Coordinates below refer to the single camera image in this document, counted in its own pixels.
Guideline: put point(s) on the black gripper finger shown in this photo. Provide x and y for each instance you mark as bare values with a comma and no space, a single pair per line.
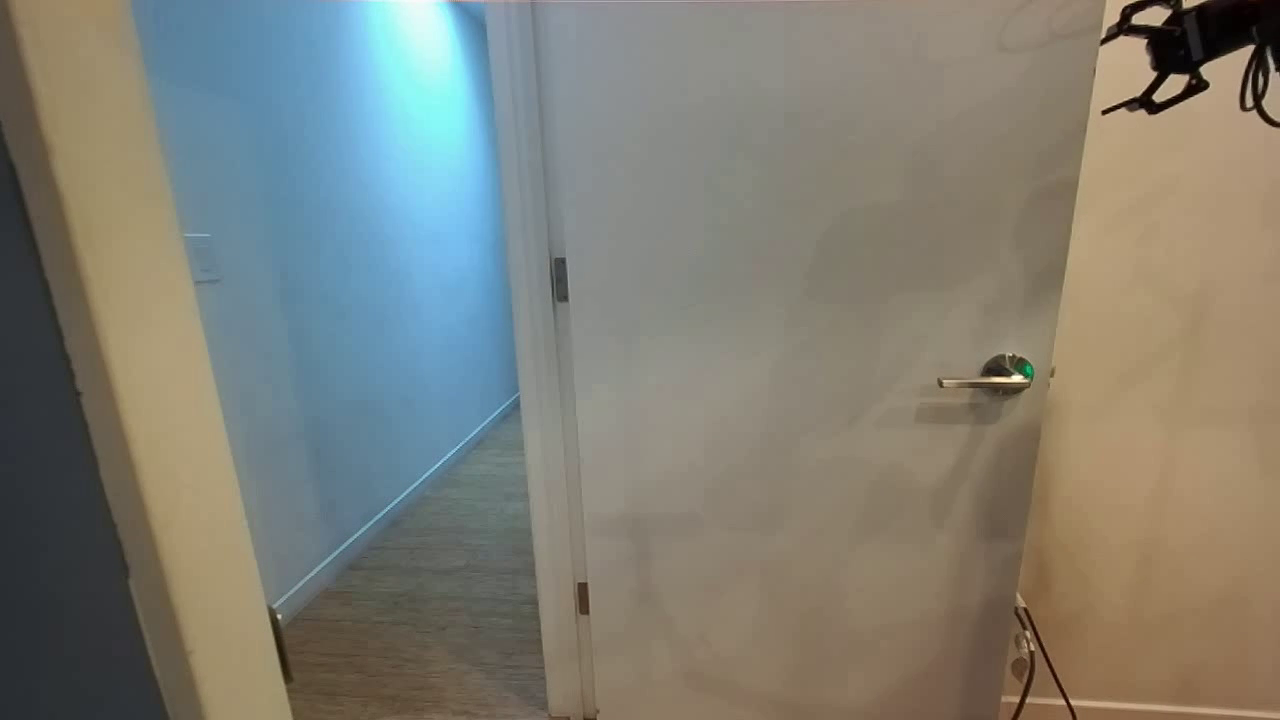
1175,89
1131,16

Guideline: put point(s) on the white light switch plate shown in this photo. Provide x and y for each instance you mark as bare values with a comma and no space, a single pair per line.
204,258

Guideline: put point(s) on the white hinge-side door frame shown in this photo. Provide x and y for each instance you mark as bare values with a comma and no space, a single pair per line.
541,403

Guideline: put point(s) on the white plug adapter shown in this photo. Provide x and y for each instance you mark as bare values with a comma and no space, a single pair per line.
1025,659

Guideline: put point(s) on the white room baseboard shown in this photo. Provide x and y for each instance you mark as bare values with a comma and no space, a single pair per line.
1145,710

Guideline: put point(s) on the white interior door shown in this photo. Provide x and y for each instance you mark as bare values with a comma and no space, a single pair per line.
803,333

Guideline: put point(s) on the cream door jamb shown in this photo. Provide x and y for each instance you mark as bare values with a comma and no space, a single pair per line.
145,403

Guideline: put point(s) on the dark strike plate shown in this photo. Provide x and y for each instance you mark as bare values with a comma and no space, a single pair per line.
281,643

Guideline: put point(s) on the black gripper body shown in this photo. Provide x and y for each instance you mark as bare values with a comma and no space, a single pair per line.
1202,36

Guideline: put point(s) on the hallway baseboard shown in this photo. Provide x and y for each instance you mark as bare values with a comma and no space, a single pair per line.
401,504

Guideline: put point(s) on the silver door hinge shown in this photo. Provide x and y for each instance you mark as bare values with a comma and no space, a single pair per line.
581,598
563,277

